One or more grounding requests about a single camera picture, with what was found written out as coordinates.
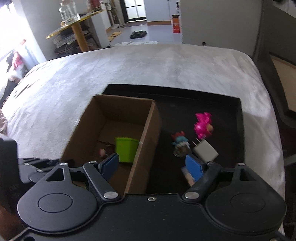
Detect white charger plug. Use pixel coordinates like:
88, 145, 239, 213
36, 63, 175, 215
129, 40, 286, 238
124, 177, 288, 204
193, 140, 219, 162

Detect small red-haired figurine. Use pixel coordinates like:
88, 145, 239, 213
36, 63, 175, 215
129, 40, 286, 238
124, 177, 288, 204
171, 131, 191, 158

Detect green toy bin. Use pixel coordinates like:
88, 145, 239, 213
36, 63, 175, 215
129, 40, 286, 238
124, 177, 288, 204
115, 138, 139, 163

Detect pink bird toy figure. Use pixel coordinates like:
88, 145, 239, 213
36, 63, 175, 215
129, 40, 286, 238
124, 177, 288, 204
194, 112, 214, 140

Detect brown cardboard box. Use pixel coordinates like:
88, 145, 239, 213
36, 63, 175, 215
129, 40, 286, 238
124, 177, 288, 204
61, 95, 162, 195

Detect black shallow tray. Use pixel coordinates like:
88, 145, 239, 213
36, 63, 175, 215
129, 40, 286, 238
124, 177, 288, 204
103, 84, 245, 194

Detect round gold side table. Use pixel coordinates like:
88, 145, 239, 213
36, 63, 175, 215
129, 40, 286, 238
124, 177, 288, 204
46, 9, 104, 52

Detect black framed board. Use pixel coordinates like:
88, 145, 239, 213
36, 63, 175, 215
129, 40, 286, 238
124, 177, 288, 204
253, 52, 295, 128

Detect yellow slippers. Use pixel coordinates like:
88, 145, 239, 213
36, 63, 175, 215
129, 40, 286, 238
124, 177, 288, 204
108, 31, 122, 42

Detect black slippers pair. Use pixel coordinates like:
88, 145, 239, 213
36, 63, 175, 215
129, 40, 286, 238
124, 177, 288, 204
130, 31, 147, 39

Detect orange cardboard box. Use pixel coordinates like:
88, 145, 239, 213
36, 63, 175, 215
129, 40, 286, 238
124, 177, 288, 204
171, 15, 181, 34

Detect clear glass jar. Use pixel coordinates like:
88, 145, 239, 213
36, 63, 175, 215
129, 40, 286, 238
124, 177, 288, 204
59, 0, 80, 26

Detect red tin can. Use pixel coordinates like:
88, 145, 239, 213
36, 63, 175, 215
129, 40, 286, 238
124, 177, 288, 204
88, 0, 101, 12

